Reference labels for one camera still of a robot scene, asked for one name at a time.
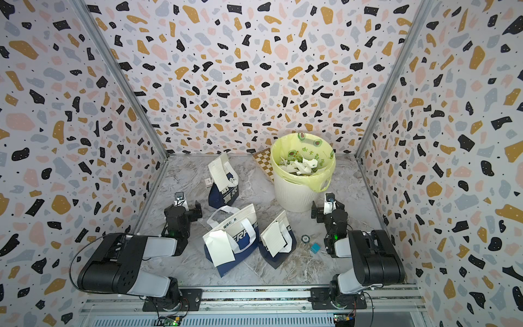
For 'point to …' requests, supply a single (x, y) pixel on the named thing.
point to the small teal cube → (315, 247)
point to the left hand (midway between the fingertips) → (186, 202)
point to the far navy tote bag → (229, 196)
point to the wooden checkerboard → (263, 158)
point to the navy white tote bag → (240, 226)
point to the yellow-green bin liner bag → (309, 146)
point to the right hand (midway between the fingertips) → (326, 200)
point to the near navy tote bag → (290, 238)
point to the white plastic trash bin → (292, 197)
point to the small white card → (208, 181)
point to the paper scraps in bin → (304, 166)
